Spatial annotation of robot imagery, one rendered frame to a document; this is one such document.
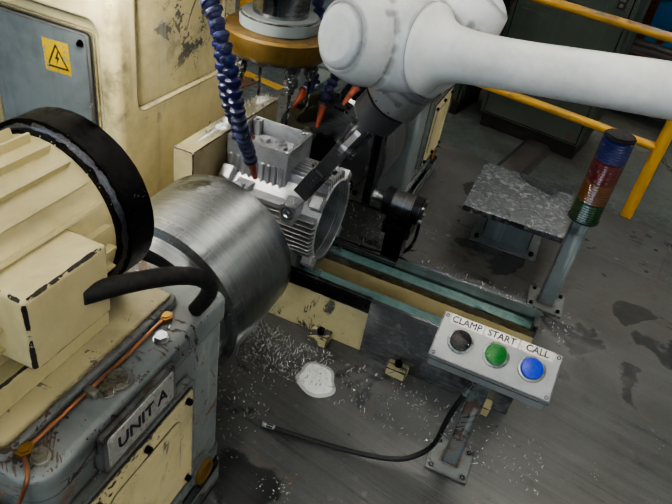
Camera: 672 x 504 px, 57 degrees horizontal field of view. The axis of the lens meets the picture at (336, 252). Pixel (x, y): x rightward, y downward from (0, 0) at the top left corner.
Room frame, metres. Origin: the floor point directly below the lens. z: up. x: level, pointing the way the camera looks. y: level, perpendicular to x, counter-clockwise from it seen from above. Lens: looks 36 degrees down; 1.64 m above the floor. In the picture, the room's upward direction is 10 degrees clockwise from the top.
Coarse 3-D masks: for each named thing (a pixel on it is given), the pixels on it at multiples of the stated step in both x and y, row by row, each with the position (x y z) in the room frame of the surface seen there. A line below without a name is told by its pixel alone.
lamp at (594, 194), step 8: (584, 184) 1.12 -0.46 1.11; (592, 184) 1.10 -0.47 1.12; (584, 192) 1.11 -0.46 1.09; (592, 192) 1.10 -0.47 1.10; (600, 192) 1.09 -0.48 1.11; (608, 192) 1.10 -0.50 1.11; (584, 200) 1.10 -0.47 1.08; (592, 200) 1.10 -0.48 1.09; (600, 200) 1.10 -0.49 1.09; (608, 200) 1.11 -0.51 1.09
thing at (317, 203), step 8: (224, 168) 0.96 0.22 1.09; (232, 168) 0.96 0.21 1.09; (344, 168) 1.03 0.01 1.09; (224, 176) 0.95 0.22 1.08; (232, 176) 0.96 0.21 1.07; (312, 200) 0.91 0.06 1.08; (320, 200) 0.91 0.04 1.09; (312, 208) 0.90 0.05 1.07; (320, 208) 0.90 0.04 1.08; (312, 256) 0.91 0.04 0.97; (304, 264) 0.90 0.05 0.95; (312, 264) 0.90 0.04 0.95
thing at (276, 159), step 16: (256, 128) 1.05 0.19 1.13; (272, 128) 1.06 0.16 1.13; (288, 128) 1.05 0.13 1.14; (256, 144) 0.96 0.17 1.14; (272, 144) 1.00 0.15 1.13; (288, 144) 1.04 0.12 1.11; (304, 144) 1.01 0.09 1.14; (240, 160) 0.97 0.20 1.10; (272, 160) 0.95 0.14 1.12; (288, 160) 0.95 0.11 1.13; (272, 176) 0.95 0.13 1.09; (288, 176) 0.96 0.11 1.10
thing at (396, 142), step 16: (320, 96) 1.21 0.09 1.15; (336, 96) 1.20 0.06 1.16; (304, 112) 1.22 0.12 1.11; (336, 112) 1.19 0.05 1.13; (352, 112) 1.19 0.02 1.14; (304, 128) 1.20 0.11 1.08; (320, 128) 1.20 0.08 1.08; (336, 128) 1.19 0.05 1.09; (400, 128) 1.27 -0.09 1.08; (320, 144) 1.20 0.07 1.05; (368, 144) 1.17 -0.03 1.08; (400, 144) 1.27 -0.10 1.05; (320, 160) 1.20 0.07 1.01; (352, 160) 1.18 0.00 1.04; (368, 160) 1.17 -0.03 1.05; (384, 160) 1.17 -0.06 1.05; (352, 176) 1.18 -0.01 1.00; (352, 192) 1.17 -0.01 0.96
